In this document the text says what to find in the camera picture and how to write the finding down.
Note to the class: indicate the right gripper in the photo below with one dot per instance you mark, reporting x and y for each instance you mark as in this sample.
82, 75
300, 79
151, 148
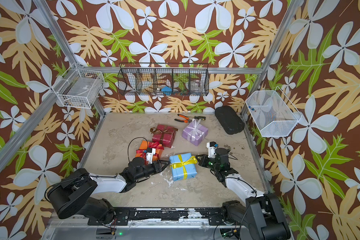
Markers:
203, 162

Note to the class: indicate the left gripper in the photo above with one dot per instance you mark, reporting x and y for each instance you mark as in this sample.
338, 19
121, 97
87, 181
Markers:
163, 167

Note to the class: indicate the yellow ribbon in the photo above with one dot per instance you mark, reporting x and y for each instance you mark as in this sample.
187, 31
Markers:
183, 163

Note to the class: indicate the blue gift box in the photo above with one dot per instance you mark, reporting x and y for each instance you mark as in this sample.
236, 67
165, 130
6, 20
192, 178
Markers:
183, 171

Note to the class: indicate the orange gift box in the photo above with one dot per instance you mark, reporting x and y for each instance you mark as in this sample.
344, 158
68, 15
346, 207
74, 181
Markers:
144, 147

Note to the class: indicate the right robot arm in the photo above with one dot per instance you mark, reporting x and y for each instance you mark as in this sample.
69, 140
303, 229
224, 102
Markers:
261, 213

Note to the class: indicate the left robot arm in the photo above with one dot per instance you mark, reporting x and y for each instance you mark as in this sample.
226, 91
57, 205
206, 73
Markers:
73, 195

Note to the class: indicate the white ribbon bow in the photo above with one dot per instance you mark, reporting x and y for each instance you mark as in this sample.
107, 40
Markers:
195, 131

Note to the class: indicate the lilac gift box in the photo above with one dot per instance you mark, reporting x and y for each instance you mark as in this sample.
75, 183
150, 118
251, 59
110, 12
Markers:
194, 143

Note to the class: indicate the magenta gift box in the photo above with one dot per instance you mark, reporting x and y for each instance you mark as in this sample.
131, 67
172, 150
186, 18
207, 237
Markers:
164, 135

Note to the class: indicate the black oval case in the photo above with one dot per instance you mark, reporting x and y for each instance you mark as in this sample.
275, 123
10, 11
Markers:
229, 120

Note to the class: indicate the blue item in basket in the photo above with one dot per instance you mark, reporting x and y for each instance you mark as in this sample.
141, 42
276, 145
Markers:
167, 91

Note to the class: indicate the white mesh basket right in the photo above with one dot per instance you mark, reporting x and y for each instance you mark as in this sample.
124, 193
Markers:
273, 113

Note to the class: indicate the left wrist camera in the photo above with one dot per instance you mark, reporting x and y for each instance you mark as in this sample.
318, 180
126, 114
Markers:
151, 155

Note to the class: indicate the orange handled pliers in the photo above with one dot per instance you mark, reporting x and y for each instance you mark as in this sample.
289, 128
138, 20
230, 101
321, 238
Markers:
186, 119

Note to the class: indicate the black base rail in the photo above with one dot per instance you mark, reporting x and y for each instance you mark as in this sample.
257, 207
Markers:
168, 214

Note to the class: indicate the black wire basket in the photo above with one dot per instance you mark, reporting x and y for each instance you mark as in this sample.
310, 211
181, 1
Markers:
185, 79

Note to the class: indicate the white wire basket left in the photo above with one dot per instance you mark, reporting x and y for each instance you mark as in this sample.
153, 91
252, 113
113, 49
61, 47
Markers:
80, 88

